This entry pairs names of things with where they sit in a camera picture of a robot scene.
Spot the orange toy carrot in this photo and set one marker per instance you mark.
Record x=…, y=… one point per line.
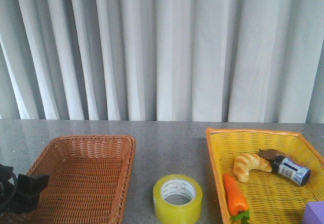
x=237, y=204

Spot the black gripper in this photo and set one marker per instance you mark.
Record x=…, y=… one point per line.
x=20, y=193

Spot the dark blue labelled bottle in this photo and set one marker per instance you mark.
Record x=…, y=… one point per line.
x=286, y=167

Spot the white pleated curtain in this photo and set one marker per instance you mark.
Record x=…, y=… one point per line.
x=163, y=60

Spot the brown wicker basket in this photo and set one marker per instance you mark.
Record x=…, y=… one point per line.
x=89, y=180

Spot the toy croissant bread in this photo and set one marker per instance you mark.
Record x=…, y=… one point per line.
x=245, y=162

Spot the yellow woven basket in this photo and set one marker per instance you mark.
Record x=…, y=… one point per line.
x=272, y=198

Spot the purple foam block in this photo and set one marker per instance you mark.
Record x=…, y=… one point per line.
x=313, y=213

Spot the yellow tape roll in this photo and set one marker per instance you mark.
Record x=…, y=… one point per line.
x=177, y=199

